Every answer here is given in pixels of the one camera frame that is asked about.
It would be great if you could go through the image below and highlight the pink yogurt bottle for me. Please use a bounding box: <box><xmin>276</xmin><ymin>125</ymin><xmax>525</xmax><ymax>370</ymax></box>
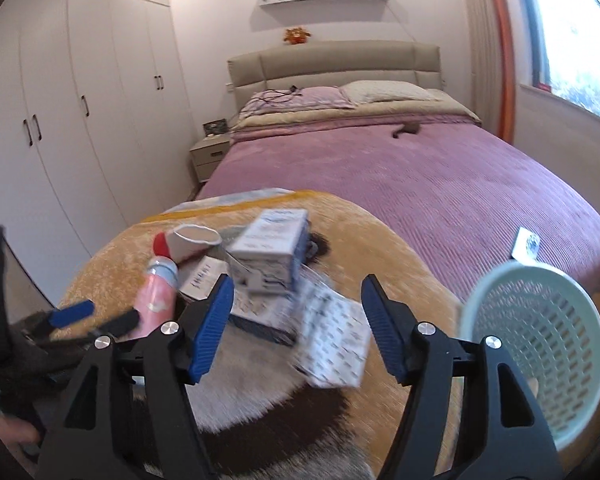
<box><xmin>130</xmin><ymin>257</ymin><xmax>178</xmax><ymax>339</ymax></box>

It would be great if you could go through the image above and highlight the pink pillow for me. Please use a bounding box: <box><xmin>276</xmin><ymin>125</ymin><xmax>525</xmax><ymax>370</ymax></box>
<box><xmin>238</xmin><ymin>87</ymin><xmax>355</xmax><ymax>119</ymax></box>

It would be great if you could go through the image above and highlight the white wardrobe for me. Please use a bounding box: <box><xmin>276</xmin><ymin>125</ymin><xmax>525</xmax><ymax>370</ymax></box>
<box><xmin>0</xmin><ymin>0</ymin><xmax>195</xmax><ymax>304</ymax></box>

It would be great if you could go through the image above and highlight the window with dark frame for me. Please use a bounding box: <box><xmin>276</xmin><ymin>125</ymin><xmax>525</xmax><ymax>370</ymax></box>
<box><xmin>522</xmin><ymin>0</ymin><xmax>600</xmax><ymax>117</ymax></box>

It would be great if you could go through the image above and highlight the picture frame on nightstand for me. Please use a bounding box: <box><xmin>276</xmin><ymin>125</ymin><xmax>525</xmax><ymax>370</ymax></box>
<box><xmin>202</xmin><ymin>118</ymin><xmax>230</xmax><ymax>136</ymax></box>

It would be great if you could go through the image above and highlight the orange plush toy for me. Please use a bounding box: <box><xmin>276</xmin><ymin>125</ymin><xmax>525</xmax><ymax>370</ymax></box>
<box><xmin>283</xmin><ymin>26</ymin><xmax>311</xmax><ymax>46</ymax></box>

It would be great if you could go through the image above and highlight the black cable on pillow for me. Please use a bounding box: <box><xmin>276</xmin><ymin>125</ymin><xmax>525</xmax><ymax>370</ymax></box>
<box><xmin>234</xmin><ymin>84</ymin><xmax>304</xmax><ymax>122</ymax></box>

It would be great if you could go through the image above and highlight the orange beige curtain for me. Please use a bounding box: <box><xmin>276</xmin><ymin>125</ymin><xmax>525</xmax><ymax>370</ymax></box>
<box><xmin>465</xmin><ymin>0</ymin><xmax>516</xmax><ymax>143</ymax></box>

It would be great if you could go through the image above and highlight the person's left hand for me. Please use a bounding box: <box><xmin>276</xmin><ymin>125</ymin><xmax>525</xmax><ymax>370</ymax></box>
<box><xmin>0</xmin><ymin>416</ymin><xmax>40</xmax><ymax>445</ymax></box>

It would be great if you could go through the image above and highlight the white patterned wrapper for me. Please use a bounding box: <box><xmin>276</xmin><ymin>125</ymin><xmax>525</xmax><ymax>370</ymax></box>
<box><xmin>292</xmin><ymin>281</ymin><xmax>372</xmax><ymax>389</ymax></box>

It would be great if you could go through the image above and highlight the beige padded headboard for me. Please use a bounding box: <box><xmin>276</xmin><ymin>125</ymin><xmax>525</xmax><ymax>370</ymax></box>
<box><xmin>227</xmin><ymin>40</ymin><xmax>443</xmax><ymax>107</ymax></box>

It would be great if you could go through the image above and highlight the grey printed milk carton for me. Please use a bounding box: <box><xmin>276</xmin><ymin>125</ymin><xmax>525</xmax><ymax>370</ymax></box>
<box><xmin>226</xmin><ymin>208</ymin><xmax>309</xmax><ymax>295</ymax></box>

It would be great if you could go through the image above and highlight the bed with pink cover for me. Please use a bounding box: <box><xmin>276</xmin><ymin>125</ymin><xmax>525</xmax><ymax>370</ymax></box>
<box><xmin>200</xmin><ymin>92</ymin><xmax>600</xmax><ymax>298</ymax></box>

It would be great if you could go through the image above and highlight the dark object on bed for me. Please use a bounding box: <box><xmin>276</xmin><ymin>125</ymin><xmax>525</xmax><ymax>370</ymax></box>
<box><xmin>391</xmin><ymin>122</ymin><xmax>422</xmax><ymax>139</ymax></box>

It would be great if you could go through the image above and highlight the white pillow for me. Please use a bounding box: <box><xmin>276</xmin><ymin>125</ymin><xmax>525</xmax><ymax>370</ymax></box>
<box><xmin>340</xmin><ymin>80</ymin><xmax>437</xmax><ymax>104</ymax></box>

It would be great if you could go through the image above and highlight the beige nightstand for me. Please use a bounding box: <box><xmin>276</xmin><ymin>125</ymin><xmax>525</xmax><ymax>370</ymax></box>
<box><xmin>189</xmin><ymin>133</ymin><xmax>230</xmax><ymax>183</ymax></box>

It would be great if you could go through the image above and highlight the green plastic waste basket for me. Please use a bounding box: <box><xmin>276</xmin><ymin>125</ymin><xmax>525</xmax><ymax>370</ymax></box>
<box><xmin>457</xmin><ymin>260</ymin><xmax>600</xmax><ymax>451</ymax></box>

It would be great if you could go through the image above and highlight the small white card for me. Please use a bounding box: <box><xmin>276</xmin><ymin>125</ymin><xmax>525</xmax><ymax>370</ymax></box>
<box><xmin>510</xmin><ymin>226</ymin><xmax>541</xmax><ymax>264</ymax></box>

